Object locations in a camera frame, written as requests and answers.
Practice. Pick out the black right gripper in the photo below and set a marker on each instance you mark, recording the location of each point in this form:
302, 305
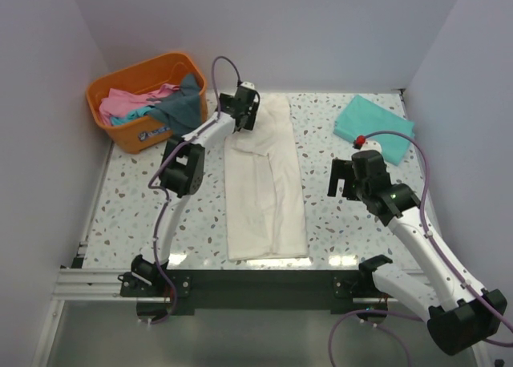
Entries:
341, 170

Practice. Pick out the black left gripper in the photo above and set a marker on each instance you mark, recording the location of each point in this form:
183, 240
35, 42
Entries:
251, 116

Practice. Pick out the white t-shirt with red print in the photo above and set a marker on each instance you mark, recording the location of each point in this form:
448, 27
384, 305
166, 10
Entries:
265, 210

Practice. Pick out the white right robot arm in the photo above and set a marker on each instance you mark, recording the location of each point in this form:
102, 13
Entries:
459, 310

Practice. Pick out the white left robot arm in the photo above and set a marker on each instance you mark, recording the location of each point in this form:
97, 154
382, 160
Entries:
181, 175

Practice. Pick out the folded turquoise t-shirt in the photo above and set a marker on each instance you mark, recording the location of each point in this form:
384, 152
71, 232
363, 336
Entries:
362, 117

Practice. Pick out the dark teal t-shirt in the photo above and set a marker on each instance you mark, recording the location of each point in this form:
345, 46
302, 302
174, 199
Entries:
181, 110

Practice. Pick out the orange plastic laundry basket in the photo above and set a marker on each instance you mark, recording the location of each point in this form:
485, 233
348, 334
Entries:
140, 78

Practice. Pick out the light blue t-shirt in basket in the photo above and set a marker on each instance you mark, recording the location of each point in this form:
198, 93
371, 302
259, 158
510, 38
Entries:
130, 116

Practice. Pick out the pink t-shirt in basket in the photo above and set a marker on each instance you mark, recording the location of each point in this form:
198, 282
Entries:
119, 102

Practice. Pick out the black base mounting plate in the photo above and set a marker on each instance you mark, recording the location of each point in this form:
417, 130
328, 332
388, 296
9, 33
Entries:
333, 291

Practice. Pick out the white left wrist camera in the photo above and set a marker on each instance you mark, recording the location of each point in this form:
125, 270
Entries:
248, 85

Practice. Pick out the aluminium frame rail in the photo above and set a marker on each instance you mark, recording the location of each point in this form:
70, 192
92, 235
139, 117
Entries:
92, 274

